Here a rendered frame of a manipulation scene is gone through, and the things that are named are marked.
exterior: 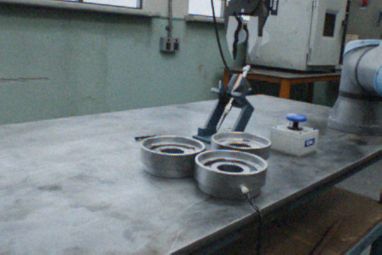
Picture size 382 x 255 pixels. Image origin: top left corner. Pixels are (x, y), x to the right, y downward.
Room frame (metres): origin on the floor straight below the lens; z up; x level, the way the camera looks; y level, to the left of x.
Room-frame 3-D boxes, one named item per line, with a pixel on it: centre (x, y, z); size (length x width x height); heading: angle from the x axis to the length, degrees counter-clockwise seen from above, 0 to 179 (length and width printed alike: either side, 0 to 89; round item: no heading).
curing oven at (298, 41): (3.11, -0.83, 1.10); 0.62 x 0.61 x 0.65; 136
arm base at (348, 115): (0.98, -0.44, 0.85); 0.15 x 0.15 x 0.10
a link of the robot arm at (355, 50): (0.97, -0.44, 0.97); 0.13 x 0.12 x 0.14; 3
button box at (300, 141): (0.74, -0.21, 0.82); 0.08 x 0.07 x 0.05; 136
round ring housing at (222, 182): (0.53, -0.06, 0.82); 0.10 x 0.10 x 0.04
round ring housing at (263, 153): (0.65, -0.09, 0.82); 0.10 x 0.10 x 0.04
